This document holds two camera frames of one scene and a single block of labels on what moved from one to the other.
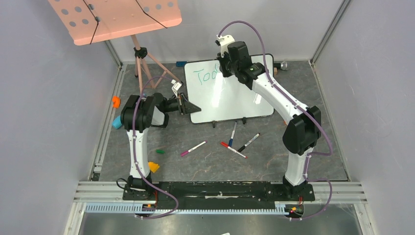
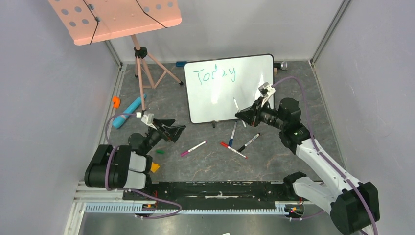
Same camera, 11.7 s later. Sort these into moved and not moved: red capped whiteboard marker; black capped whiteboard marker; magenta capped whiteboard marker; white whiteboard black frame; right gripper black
Moved: right gripper black
Not moved: black capped whiteboard marker; red capped whiteboard marker; white whiteboard black frame; magenta capped whiteboard marker
